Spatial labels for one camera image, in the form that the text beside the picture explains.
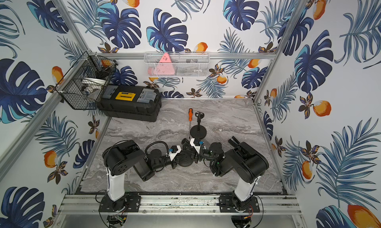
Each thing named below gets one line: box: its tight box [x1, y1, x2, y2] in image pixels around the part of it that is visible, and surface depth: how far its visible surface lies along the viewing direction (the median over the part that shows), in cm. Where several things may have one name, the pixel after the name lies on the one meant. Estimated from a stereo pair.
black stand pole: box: [194, 111, 205, 132], surface depth 89 cm
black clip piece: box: [228, 135, 241, 148], surface depth 97 cm
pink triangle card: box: [152, 52, 176, 76], surface depth 92 cm
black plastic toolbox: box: [96, 84, 163, 122], surface depth 100 cm
